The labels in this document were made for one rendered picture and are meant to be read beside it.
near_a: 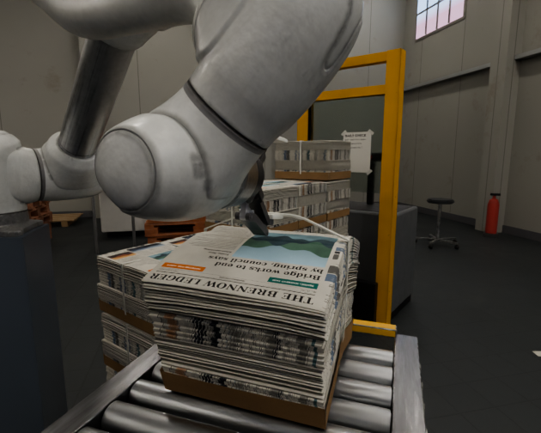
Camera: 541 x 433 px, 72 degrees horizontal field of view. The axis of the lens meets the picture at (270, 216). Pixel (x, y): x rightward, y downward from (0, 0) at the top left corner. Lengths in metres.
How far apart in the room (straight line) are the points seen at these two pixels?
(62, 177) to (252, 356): 0.81
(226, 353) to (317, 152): 1.67
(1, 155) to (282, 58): 0.97
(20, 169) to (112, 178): 0.87
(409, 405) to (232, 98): 0.58
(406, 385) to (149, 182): 0.60
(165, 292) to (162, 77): 7.45
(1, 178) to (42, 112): 7.05
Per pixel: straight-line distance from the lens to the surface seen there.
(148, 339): 1.42
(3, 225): 1.21
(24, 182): 1.21
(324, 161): 2.13
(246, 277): 0.56
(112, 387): 0.78
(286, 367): 0.59
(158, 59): 8.02
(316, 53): 0.34
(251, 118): 0.34
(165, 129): 0.33
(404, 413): 0.71
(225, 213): 1.80
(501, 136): 6.63
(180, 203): 0.34
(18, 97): 8.37
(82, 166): 1.18
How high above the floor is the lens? 1.21
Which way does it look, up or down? 10 degrees down
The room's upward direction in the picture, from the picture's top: straight up
